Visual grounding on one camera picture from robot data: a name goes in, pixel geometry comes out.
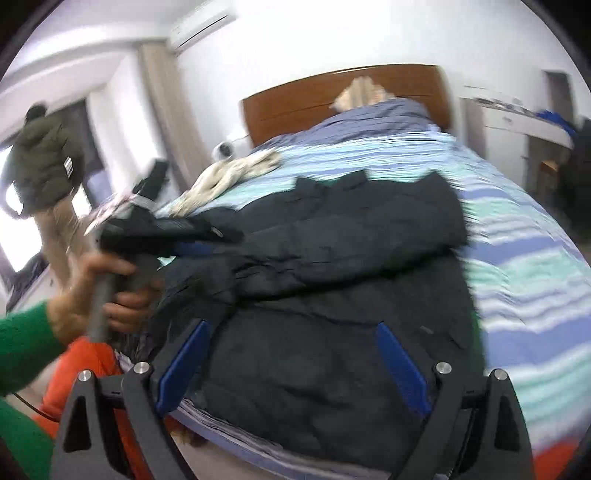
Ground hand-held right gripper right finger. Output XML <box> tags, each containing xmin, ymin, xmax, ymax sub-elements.
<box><xmin>375</xmin><ymin>322</ymin><xmax>536</xmax><ymax>480</ymax></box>

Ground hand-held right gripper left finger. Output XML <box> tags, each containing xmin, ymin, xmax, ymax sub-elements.
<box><xmin>50</xmin><ymin>319</ymin><xmax>213</xmax><ymax>480</ymax></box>

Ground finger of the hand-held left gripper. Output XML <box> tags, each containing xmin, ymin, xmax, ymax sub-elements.
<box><xmin>157</xmin><ymin>218</ymin><xmax>245</xmax><ymax>259</ymax></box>

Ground black jacket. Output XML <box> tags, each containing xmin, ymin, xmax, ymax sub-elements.
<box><xmin>152</xmin><ymin>170</ymin><xmax>485</xmax><ymax>472</ymax></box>

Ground person's left forearm green sleeve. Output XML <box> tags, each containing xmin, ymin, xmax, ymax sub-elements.
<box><xmin>0</xmin><ymin>302</ymin><xmax>66</xmax><ymax>398</ymax></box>

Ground person's left hand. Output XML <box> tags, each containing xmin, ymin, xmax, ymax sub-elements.
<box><xmin>48</xmin><ymin>254</ymin><xmax>163</xmax><ymax>344</ymax></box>

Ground beige fleece cloth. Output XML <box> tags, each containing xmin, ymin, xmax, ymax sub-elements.
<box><xmin>173</xmin><ymin>150</ymin><xmax>283</xmax><ymax>217</ymax></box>

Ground person's orange pants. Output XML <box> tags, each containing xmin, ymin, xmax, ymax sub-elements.
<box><xmin>39</xmin><ymin>336</ymin><xmax>190</xmax><ymax>480</ymax></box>

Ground small white device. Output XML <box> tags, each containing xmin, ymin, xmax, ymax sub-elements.
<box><xmin>213</xmin><ymin>141</ymin><xmax>241</xmax><ymax>162</ymax></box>

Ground beige curtain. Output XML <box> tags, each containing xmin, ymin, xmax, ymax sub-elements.
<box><xmin>139</xmin><ymin>44</ymin><xmax>204</xmax><ymax>185</ymax></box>

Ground striped bed sheet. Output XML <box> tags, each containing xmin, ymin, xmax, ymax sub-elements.
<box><xmin>152</xmin><ymin>111</ymin><xmax>591</xmax><ymax>480</ymax></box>

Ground wooden headboard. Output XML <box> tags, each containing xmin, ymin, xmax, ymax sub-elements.
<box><xmin>241</xmin><ymin>65</ymin><xmax>455</xmax><ymax>148</ymax></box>

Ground person's green sweater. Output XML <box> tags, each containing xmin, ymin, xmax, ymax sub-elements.
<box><xmin>0</xmin><ymin>397</ymin><xmax>57</xmax><ymax>480</ymax></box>

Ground white air conditioner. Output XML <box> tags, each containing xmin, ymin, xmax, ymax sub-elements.
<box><xmin>167</xmin><ymin>4</ymin><xmax>234</xmax><ymax>51</ymax></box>

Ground beige pillow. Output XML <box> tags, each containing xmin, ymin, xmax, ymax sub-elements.
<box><xmin>335</xmin><ymin>78</ymin><xmax>394</xmax><ymax>112</ymax></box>

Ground wooden chair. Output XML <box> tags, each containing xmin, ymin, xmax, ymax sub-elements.
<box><xmin>538</xmin><ymin>159</ymin><xmax>561</xmax><ymax>195</ymax></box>

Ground blue cloth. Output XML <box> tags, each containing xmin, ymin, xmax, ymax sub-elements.
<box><xmin>538</xmin><ymin>108</ymin><xmax>578</xmax><ymax>139</ymax></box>

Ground black cable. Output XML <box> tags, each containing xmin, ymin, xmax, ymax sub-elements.
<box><xmin>11</xmin><ymin>391</ymin><xmax>62</xmax><ymax>422</ymax></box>

